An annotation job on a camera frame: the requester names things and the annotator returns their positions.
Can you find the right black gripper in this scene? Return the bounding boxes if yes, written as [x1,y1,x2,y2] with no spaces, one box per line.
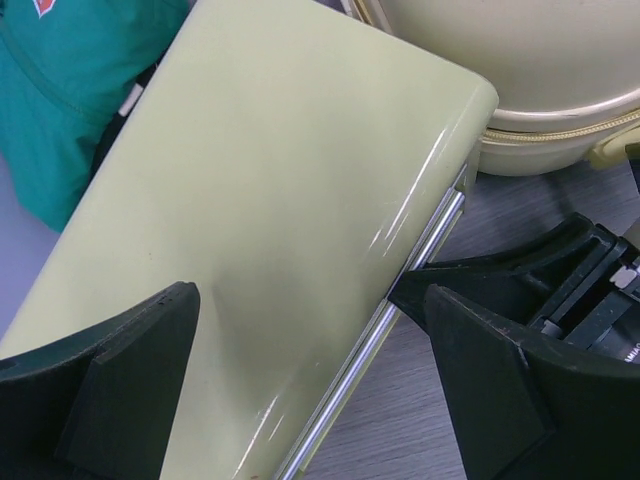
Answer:
[389,213,639,364]

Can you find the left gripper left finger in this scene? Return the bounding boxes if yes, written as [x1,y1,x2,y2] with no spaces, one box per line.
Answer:
[1,282,200,479]

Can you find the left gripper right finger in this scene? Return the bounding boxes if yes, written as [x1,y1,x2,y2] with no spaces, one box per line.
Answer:
[424,286,639,479]

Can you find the yellow hard-shell suitcase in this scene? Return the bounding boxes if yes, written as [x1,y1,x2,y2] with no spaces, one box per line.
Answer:
[344,0,639,176]

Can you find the yellow-green drawer box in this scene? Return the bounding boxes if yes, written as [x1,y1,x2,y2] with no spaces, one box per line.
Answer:
[1,1,498,479]

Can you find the dark cloth under jersey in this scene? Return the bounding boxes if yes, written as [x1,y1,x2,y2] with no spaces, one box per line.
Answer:
[89,61,159,180]

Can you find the green jersey with G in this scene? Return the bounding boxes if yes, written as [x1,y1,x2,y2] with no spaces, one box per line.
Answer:
[1,0,192,232]

